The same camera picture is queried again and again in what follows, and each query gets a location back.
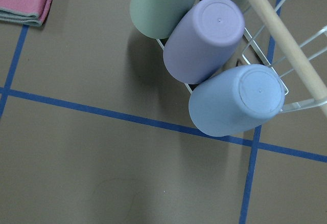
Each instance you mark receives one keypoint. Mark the purple cup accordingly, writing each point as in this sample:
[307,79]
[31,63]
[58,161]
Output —
[205,38]

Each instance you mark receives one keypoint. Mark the blue cup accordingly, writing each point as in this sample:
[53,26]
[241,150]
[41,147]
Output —
[236,100]

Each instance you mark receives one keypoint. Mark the green cup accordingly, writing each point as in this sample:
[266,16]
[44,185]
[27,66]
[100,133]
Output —
[158,18]

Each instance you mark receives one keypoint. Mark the grey cloth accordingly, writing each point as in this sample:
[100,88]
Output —
[31,19]

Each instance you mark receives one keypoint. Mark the wooden rack handle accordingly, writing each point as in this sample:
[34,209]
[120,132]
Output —
[295,57]

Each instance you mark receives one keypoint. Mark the white wire cup rack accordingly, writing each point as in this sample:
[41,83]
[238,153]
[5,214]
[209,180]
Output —
[267,58]

